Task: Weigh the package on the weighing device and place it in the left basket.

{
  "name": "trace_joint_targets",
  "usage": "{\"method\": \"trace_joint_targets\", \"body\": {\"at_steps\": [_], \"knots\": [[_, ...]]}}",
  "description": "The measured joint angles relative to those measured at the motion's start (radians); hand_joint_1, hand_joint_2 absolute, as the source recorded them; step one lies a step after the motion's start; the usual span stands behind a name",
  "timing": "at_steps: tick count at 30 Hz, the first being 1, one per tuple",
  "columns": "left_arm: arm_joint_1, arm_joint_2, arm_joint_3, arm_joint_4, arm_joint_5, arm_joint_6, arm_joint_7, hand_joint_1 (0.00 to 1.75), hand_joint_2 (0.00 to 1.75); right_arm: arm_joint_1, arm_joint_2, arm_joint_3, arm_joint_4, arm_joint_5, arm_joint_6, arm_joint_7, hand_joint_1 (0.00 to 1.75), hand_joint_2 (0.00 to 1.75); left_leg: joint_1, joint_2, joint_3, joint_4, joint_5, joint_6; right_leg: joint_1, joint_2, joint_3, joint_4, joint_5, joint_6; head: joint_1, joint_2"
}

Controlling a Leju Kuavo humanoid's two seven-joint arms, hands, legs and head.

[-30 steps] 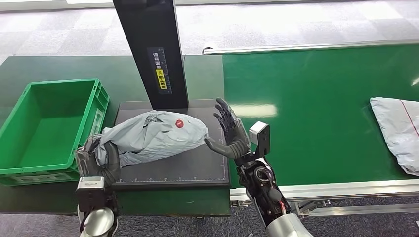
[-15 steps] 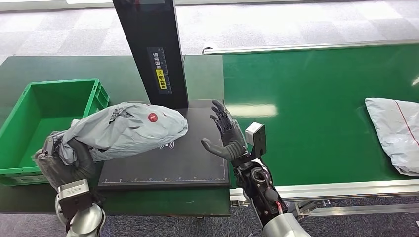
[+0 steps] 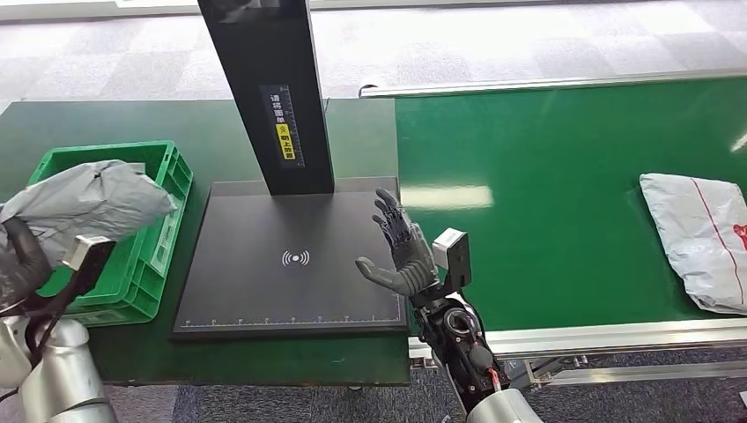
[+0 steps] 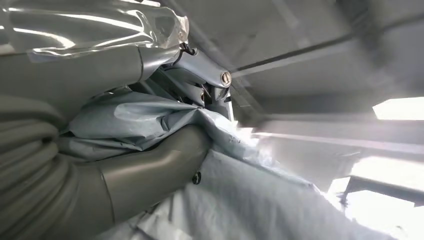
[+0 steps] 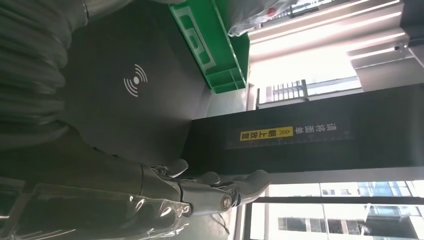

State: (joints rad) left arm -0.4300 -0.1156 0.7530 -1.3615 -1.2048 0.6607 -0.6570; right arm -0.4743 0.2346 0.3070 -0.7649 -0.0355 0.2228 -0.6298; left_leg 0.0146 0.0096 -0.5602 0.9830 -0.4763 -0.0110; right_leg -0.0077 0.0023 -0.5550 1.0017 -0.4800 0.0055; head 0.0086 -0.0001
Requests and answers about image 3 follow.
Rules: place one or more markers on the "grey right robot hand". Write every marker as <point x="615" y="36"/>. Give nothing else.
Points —
<point x="411" y="263"/>

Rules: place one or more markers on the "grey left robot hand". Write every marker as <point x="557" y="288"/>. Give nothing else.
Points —
<point x="20" y="263"/>

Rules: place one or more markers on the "grey package with red print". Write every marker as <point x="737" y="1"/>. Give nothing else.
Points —
<point x="87" y="198"/>

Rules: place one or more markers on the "grey package with red line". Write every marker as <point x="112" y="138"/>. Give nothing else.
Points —
<point x="694" y="239"/>

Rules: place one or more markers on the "green plastic crate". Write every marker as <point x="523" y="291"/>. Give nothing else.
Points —
<point x="157" y="245"/>

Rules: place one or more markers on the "green conveyor belt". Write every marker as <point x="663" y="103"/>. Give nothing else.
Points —
<point x="554" y="175"/>

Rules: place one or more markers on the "label sticker with yellow patch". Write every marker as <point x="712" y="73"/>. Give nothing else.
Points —
<point x="283" y="128"/>

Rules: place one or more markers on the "dark green table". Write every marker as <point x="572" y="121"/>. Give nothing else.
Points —
<point x="146" y="119"/>

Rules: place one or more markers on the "black scale column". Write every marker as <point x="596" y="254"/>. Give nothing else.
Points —
<point x="262" y="58"/>

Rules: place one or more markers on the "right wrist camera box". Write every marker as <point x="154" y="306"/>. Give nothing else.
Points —
<point x="455" y="251"/>

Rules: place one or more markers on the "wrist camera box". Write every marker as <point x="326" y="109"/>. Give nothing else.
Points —
<point x="455" y="251"/>
<point x="87" y="251"/>

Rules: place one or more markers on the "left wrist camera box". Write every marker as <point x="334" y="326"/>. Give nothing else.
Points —
<point x="87" y="251"/>

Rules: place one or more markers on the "metal conveyor support bracket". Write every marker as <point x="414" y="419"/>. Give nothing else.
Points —
<point x="543" y="371"/>

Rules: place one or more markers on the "aluminium conveyor rail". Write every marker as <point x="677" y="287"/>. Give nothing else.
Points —
<point x="525" y="84"/>
<point x="613" y="337"/>

